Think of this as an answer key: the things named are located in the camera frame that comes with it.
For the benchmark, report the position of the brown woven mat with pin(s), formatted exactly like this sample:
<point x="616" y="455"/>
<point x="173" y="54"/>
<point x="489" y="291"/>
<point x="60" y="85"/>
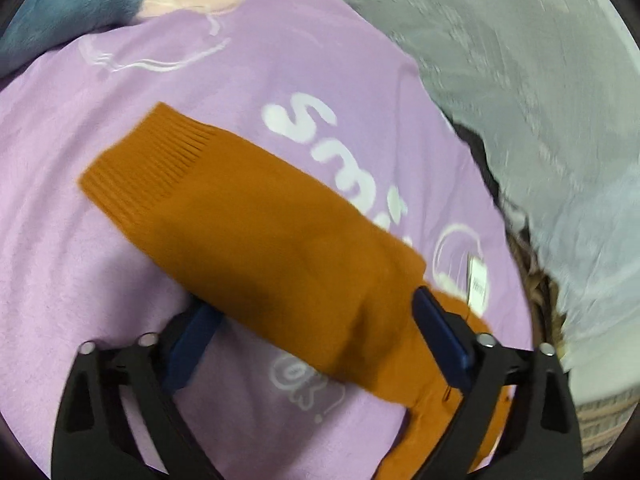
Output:
<point x="600" y="425"/>

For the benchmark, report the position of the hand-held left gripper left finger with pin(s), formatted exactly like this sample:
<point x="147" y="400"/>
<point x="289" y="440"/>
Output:
<point x="192" y="340"/>

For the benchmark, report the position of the purple printed blanket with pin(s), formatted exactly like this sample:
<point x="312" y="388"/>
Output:
<point x="100" y="260"/>

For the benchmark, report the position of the orange knit sweater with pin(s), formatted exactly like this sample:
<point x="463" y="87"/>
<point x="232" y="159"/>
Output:
<point x="275" y="240"/>

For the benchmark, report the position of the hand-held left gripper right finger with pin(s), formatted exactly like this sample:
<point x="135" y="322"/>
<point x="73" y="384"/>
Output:
<point x="445" y="335"/>

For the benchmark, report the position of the white lace cover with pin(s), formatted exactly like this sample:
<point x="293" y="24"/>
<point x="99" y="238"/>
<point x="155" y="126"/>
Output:
<point x="500" y="60"/>

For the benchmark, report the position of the blue fleece cloth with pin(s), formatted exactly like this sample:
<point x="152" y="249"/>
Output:
<point x="65" y="0"/>

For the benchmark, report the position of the white paper tag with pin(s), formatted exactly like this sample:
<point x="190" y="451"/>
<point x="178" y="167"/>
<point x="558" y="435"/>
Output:
<point x="478" y="285"/>

